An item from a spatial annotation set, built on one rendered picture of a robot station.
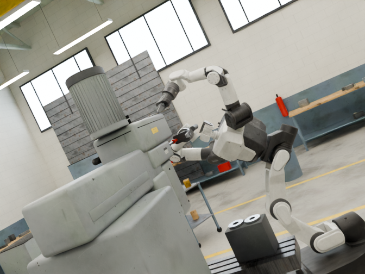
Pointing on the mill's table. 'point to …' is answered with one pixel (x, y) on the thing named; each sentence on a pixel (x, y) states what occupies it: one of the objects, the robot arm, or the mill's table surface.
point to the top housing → (133, 138)
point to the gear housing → (159, 154)
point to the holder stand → (251, 238)
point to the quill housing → (176, 185)
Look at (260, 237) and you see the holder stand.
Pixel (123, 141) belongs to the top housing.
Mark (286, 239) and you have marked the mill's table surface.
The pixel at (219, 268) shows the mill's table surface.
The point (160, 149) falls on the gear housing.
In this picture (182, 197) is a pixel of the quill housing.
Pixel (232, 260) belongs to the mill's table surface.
